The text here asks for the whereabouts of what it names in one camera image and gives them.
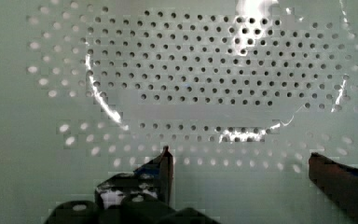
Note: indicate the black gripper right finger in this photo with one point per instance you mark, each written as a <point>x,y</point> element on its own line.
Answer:
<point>339,182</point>

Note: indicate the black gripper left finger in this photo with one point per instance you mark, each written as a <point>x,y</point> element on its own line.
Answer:
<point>153,178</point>

